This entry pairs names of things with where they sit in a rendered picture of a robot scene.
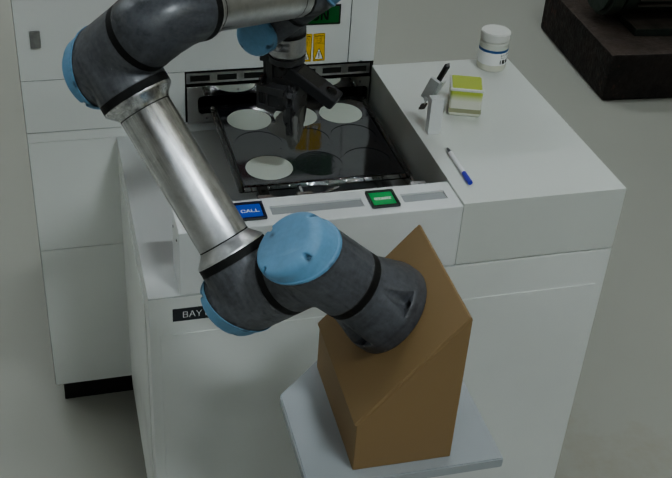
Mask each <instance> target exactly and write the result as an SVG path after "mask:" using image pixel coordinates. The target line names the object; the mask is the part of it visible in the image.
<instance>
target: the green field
mask: <svg viewBox="0 0 672 478"><path fill-rule="evenodd" d="M339 9H340V6H334V7H333V6H332V7H331V8H330V9H328V10H327V11H325V12H324V13H322V14H321V15H319V16H318V17H316V18H315V19H314V20H312V21H311V22H309V23H308V24H315V23H335V22H339Z"/></svg>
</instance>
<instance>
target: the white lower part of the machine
mask: <svg viewBox="0 0 672 478"><path fill-rule="evenodd" d="M27 145H28V153H29V162H30V170H31V179H32V187H33V196H34V204H35V213H36V221H37V230H38V238H39V247H40V255H41V264H42V272H43V281H44V289H45V298H46V306H47V315H48V323H49V332H50V340H51V347H52V356H53V364H54V373H55V381H56V385H60V384H64V390H65V399H68V398H76V397H84V396H91V395H99V394H106V393H114V392H121V391H129V390H134V389H133V383H132V372H131V357H130V341H129V325H128V310H127V294H126V278H125V262H124V247H123V231H122V215H121V199H120V184H119V168H118V152H117V137H106V138H93V139H79V140H66V141H52V142H39V143H27Z"/></svg>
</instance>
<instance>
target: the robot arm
mask: <svg viewBox="0 0 672 478"><path fill-rule="evenodd" d="M339 1H341V0H117V1H116V2H115V3H114V4H113V5H112V6H111V7H110V8H109V9H107V10H106V11H105V12H104V13H103V14H101V15H100V16H99V17H98V18H97V19H95V20H94V21H93V22H92V23H90V24H89V25H88V26H85V27H84V28H82V29H81V30H80V31H79V32H78V33H77V34H76V36H75V37H74V38H73V39H72V40H71V41H70V42H69V43H68V45H67V46H66V48H65V50H64V54H63V58H62V71H63V76H64V79H65V82H66V84H67V86H68V88H69V90H70V91H71V93H72V94H73V95H74V97H75V98H76V99H77V100H78V101H79V102H81V103H83V102H84V103H85V104H86V106H87V107H89V108H92V109H96V110H101V111H102V113H103V115H104V116H105V118H106V119H109V120H112V121H116V122H119V123H120V124H121V125H122V127H123V128H124V130H125V132H126V133H127V135H128V137H129V138H130V140H131V142H132V143H133V145H134V147H135V148H136V150H137V152H138V153H139V155H140V157H141V158H142V160H143V161H144V163H145V165H146V166H147V168H148V170H149V171H150V173H151V175H152V176H153V178H154V180H155V181H156V183H157V185H158V186H159V188H160V189H161V191H162V193H163V194H164V196H165V198H166V199H167V201H168V203H169V204H170V206H171V208H172V209H173V211H174V213H175V214H176V216H177V218H178V219H179V221H180V222H181V224H182V226H183V227H184V229H185V231H186V232H187V234H188V236H189V237H190V239H191V241H192V242H193V244H194V246H195V247H196V249H197V250H198V252H199V254H200V264H199V268H198V271H199V273H200V274H201V276H202V278H203V279H204V281H203V283H202V285H201V288H200V294H201V295H202V297H201V304H202V306H203V309H204V311H205V313H206V314H207V316H208V317H209V319H210V320H211V321H212V322H213V323H214V324H215V325H216V326H217V327H218V328H220V329H221V330H223V331H224V332H226V333H229V334H233V335H236V336H248V335H251V334H254V333H257V332H262V331H265V330H267V329H269V328H270V327H271V326H273V325H275V324H277V323H279V322H282V321H284V320H286V319H288V318H290V317H292V316H295V315H297V314H299V313H301V312H303V311H305V310H307V309H310V308H312V307H316V308H318V309H320V310H321V311H323V312H324V313H326V314H328V315H329V316H331V317H333V318H334V319H335V320H336V321H337V322H338V324H339V325H340V326H341V328H342V329H343V330H344V332H345V333H346V335H347V336H348V337H349V339H350V340H351V341H352V342H353V343H354V344H355V345H356V346H358V347H359V348H361V349H363V350H364V351H366V352H368V353H373V354H379V353H383V352H387V351H389V350H391V349H393V348H394V347H396V346H397V345H399V344H400V343H401V342H402V341H404V340H405V339H406V338H407V337H408V335H409V334H410V333H411V332H412V330H413V329H414V328H415V326H416V325H417V323H418V321H419V319H420V317H421V315H422V312H423V310H424V307H425V303H426V296H427V288H426V282H425V279H424V277H423V276H422V274H421V273H420V272H419V271H418V270H416V269H415V268H413V267H412V266H411V265H409V264H407V263H405V262H402V261H397V260H393V259H389V258H385V257H380V256H377V255H375V254H374V253H372V252H371V251H369V250H368V249H366V248H365V247H363V246H362V245H360V244H359V243H358V242H356V241H355V240H353V239H352V238H350V237H349V236H347V235H346V234H345V233H343V232H342V231H340V230H339V229H338V228H337V227H336V226H335V225H334V224H333V223H331V222H330V221H328V220H326V219H323V218H320V217H319V216H317V215H315V214H313V213H310V212H296V213H292V214H289V215H287V216H285V217H283V218H282V219H280V220H279V221H277V222H276V223H275V224H274V225H273V226H272V230H271V231H270V232H269V231H268V232H267V233H266V234H265V236H264V234H263V233H262V232H261V231H257V230H253V229H250V228H249V227H247V225H246V223H245V222H244V220H243V218H242V217H241V215H240V213H239V212H238V210H237V208H236V207H235V205H234V203H233V202H232V200H231V198H230V197H229V195H228V193H227V192H226V190H225V188H224V187H223V185H222V183H221V182H220V180H219V178H218V177H217V175H216V173H215V172H214V170H213V168H212V167H211V165H210V163H209V162H208V160H207V158H206V157H205V155H204V153H203V152H202V150H201V148H200V147H199V145H198V143H197V142H196V140H195V138H194V137H193V135H192V133H191V132H190V130H189V128H188V127H187V125H186V123H185V122H184V120H183V119H182V117H181V115H180V114H179V112H178V110H177V109H176V107H175V105H174V104H173V102H172V100H171V99H170V97H169V89H170V85H171V79H170V78H169V76H168V74H167V73H166V71H165V69H164V68H163V67H164V66H165V65H167V64H168V63H169V62H170V61H171V60H173V59H174V58H175V57H177V56H178V55H179V54H180V53H182V52H184V51H185V50H187V49H188V48H190V47H191V46H193V45H195V44H197V43H199V42H204V41H208V40H211V39H213V38H214V37H216V36H217V35H218V33H219V32H221V31H227V30H232V29H237V39H238V42H239V44H240V45H241V47H242V48H243V49H244V50H245V51H246V52H247V53H249V54H251V55H254V56H260V61H263V74H262V75H263V76H262V75H261V76H260V77H261V79H260V77H259V80H258V84H257V85H256V95H257V108H260V109H265V110H266V111H269V112H273V113H275V112H276V111H280V113H279V114H278V116H276V118H275V121H276V122H275V123H271V124H269V126H268V129H269V131H270V132H271V133H272V134H274V135H276V136H279V137H281V138H283V139H285V140H286V141H287V143H288V146H289V148H290V149H292V150H293V149H294V148H295V147H296V145H297V144H298V143H299V141H300V137H301V134H302V130H303V125H304V121H305V115H306V109H307V93H308V94H309V95H310V96H312V97H313V98H314V99H315V100H317V101H318V102H319V103H321V104H322V105H323V106H325V107H326V108H327V109H331V108H332V107H333V106H334V105H335V104H336V103H337V102H338V101H339V99H340V98H341V96H342V94H343V93H342V91H340V90H339V89H338V88H336V87H335V86H334V85H332V84H331V83H330V82H328V81H327V80H326V79H324V78H323V77H322V76H320V75H319V74H318V73H316V72H315V71H314V70H312V69H311V68H310V67H308V66H307V65H306V64H304V62H305V53H306V36H307V34H306V24H308V23H309V22H311V21H312V20H314V19H315V18H316V17H318V16H319V15H321V14H322V13H324V12H325V11H327V10H328V9H330V8H331V7H332V6H333V7H334V6H336V4H337V3H338V2H339ZM263 81H264V82H263ZM261 83H262V84H261Z"/></svg>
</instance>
